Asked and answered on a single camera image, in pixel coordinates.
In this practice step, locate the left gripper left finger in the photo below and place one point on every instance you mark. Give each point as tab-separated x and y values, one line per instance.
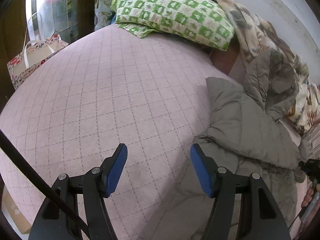
94	186

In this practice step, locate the striped floral cushion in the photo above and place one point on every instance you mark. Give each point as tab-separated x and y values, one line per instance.
310	144

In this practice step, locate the olive quilted hooded jacket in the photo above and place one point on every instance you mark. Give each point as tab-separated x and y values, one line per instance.
243	138

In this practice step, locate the green white patterned pillow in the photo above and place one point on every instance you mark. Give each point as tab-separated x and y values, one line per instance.
200	21

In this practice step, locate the leaf print fleece blanket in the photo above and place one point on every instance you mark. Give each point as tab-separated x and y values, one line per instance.
276	78

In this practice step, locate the stained glass door panel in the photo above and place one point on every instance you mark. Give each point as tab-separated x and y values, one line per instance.
46	18

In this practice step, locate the floral paper gift bag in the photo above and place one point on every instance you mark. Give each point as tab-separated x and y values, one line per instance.
34	54

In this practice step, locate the person's right hand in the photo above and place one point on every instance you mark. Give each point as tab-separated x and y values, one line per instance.
309	195

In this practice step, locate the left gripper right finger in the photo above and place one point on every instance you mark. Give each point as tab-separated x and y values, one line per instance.
260	216

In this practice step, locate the pink quilted mattress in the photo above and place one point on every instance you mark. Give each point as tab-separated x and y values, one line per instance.
111	87

